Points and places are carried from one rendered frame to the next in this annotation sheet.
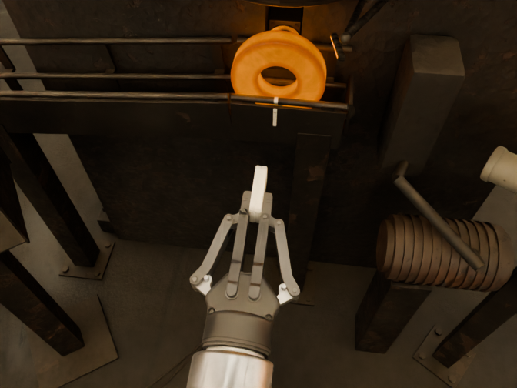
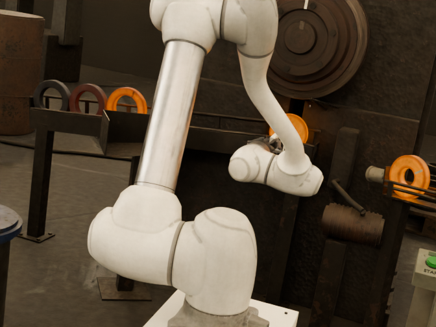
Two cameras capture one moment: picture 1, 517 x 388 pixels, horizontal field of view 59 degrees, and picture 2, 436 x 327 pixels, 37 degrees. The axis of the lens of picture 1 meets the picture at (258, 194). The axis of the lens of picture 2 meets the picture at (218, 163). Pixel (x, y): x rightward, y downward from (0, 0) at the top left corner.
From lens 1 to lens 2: 1.98 m
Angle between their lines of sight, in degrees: 41
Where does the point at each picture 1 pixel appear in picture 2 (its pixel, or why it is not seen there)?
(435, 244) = (346, 209)
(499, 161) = (372, 168)
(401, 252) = (330, 209)
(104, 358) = (143, 297)
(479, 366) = not seen: outside the picture
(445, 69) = (351, 131)
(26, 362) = (94, 289)
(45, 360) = (106, 289)
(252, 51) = not seen: hidden behind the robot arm
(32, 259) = not seen: hidden behind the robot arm
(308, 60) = (301, 123)
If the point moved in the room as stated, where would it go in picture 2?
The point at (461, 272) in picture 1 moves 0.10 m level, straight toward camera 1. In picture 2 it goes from (357, 221) to (337, 223)
